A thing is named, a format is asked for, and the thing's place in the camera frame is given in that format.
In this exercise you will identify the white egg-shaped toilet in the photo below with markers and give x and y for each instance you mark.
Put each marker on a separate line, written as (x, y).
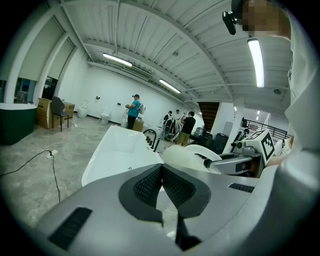
(82, 111)

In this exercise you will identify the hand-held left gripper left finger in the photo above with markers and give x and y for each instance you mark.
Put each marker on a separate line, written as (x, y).
(105, 225)

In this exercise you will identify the person's face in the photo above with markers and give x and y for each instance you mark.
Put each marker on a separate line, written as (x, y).
(265, 17)

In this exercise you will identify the black head camera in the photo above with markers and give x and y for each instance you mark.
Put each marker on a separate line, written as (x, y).
(230, 22)

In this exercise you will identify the black bathtub faucet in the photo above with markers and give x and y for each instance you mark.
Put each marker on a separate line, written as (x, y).
(155, 140)

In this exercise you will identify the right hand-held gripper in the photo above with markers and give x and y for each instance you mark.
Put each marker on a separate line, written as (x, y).
(260, 145)

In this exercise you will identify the ceiling air vent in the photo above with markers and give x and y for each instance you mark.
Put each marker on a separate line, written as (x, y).
(138, 73)

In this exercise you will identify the person's right forearm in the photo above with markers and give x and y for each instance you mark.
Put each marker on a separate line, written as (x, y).
(275, 161)

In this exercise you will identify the long ceiling light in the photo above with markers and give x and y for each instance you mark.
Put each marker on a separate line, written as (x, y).
(170, 86)
(256, 62)
(117, 60)

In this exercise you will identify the dark green round tub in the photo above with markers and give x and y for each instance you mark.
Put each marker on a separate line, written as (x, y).
(17, 125)

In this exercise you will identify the black suitcase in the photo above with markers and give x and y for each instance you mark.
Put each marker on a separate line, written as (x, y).
(221, 143)

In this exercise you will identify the black faucet knob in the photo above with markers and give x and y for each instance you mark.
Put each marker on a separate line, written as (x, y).
(148, 140)
(151, 146)

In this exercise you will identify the black railing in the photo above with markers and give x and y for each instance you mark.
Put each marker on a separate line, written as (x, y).
(275, 130)

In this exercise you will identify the brown staircase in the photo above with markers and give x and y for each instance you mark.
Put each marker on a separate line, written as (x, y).
(208, 112)

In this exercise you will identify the large cardboard box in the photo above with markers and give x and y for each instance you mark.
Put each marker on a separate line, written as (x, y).
(44, 112)

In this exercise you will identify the round ceiling sensor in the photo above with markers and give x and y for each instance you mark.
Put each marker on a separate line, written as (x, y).
(277, 91)
(175, 53)

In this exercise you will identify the white bathtub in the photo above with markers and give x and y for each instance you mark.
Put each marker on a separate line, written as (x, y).
(120, 150)

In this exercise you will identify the person's white shirt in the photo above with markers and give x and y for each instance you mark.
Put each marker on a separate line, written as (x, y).
(305, 100)

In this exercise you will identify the grey roller blind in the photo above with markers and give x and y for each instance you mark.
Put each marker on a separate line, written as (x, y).
(61, 62)
(41, 52)

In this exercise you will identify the white power strip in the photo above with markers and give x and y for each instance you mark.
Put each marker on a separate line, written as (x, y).
(52, 154)

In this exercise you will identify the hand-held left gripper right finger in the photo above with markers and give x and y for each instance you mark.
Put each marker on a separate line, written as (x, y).
(237, 212)

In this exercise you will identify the small cardboard box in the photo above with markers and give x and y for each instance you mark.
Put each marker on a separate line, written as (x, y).
(138, 125)
(70, 108)

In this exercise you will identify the grey chair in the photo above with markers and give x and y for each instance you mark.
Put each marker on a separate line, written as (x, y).
(57, 105)

